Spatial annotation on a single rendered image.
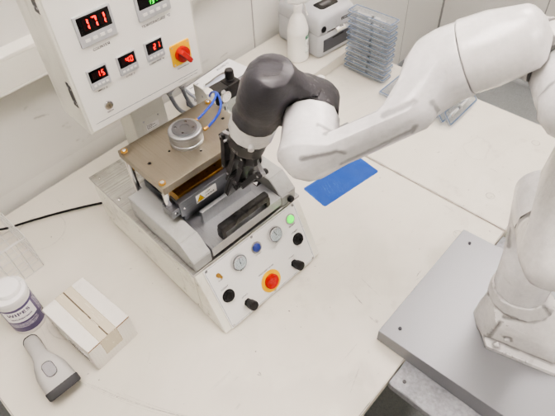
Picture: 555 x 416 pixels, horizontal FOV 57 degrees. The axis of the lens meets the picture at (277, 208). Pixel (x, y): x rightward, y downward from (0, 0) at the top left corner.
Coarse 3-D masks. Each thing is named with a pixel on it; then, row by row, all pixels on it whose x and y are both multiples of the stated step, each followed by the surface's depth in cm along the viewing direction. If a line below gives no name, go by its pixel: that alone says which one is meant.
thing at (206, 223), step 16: (240, 192) 125; (256, 192) 127; (272, 192) 127; (208, 208) 119; (224, 208) 123; (272, 208) 125; (192, 224) 121; (208, 224) 121; (240, 224) 120; (208, 240) 118; (224, 240) 118
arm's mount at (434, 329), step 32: (448, 256) 133; (480, 256) 132; (416, 288) 127; (448, 288) 126; (480, 288) 125; (416, 320) 121; (448, 320) 120; (416, 352) 116; (448, 352) 115; (480, 352) 114; (448, 384) 112; (480, 384) 109; (512, 384) 109; (544, 384) 108
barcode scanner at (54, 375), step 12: (36, 336) 124; (36, 348) 118; (36, 360) 115; (48, 360) 115; (60, 360) 116; (36, 372) 114; (48, 372) 114; (60, 372) 114; (72, 372) 116; (48, 384) 113; (60, 384) 113; (72, 384) 114; (48, 396) 112
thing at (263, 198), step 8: (264, 192) 121; (256, 200) 120; (264, 200) 121; (240, 208) 118; (248, 208) 118; (256, 208) 120; (232, 216) 117; (240, 216) 117; (224, 224) 115; (232, 224) 116; (224, 232) 116
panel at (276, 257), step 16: (288, 208) 130; (272, 224) 127; (288, 224) 131; (256, 240) 125; (288, 240) 132; (304, 240) 135; (224, 256) 120; (256, 256) 126; (272, 256) 130; (288, 256) 133; (304, 256) 137; (208, 272) 118; (224, 272) 121; (240, 272) 124; (256, 272) 127; (272, 272) 130; (288, 272) 134; (224, 288) 122; (240, 288) 125; (256, 288) 128; (224, 304) 123; (240, 304) 126; (240, 320) 127
